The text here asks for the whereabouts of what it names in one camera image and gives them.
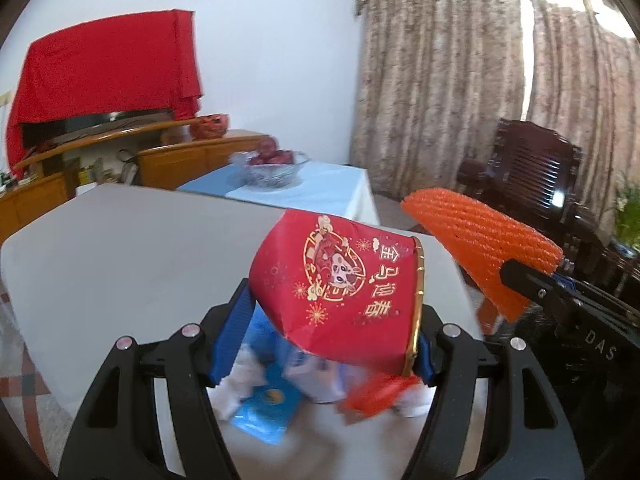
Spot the red paper gift bag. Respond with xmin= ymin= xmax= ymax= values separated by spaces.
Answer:
xmin=248 ymin=209 xmax=427 ymax=377

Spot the red cloth cover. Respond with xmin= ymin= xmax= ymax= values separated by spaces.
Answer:
xmin=5 ymin=9 xmax=205 ymax=178

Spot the red fruit pile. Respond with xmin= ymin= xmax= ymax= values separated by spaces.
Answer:
xmin=250 ymin=136 xmax=297 ymax=167

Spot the blue snack packet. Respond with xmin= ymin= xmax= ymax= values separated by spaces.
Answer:
xmin=232 ymin=365 xmax=304 ymax=446

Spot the beige patterned curtain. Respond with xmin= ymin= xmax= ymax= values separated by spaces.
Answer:
xmin=520 ymin=0 xmax=640 ymax=241
xmin=350 ymin=0 xmax=532 ymax=197

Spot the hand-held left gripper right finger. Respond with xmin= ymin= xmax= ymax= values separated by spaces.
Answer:
xmin=400 ymin=305 xmax=584 ymax=480

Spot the dark wooden armchair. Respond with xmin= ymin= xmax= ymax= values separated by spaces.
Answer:
xmin=457 ymin=119 xmax=608 ymax=261

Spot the black television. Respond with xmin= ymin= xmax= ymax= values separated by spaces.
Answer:
xmin=22 ymin=107 xmax=174 ymax=149

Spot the wooden cabinet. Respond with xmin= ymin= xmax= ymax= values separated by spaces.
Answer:
xmin=0 ymin=119 xmax=272 ymax=246

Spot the white and blue packet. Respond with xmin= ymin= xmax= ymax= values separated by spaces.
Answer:
xmin=282 ymin=347 xmax=353 ymax=404

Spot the red plastic wrapper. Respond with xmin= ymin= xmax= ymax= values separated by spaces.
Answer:
xmin=344 ymin=375 xmax=417 ymax=418

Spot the dark wooden side table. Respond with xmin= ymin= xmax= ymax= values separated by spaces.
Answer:
xmin=597 ymin=242 xmax=640 ymax=308

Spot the glass fruit bowl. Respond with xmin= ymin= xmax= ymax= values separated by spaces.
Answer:
xmin=229 ymin=150 xmax=311 ymax=189

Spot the table with pale blue tablecloth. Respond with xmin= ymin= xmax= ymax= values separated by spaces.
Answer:
xmin=177 ymin=162 xmax=379 ymax=224

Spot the green potted plant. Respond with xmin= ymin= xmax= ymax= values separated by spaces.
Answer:
xmin=612 ymin=175 xmax=640 ymax=247

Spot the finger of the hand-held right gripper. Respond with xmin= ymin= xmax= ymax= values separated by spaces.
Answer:
xmin=501 ymin=258 xmax=582 ymax=327

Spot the orange foam fruit net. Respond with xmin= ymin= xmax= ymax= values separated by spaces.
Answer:
xmin=401 ymin=186 xmax=563 ymax=335

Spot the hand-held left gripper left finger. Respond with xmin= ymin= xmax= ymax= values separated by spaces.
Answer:
xmin=57 ymin=280 xmax=257 ymax=480

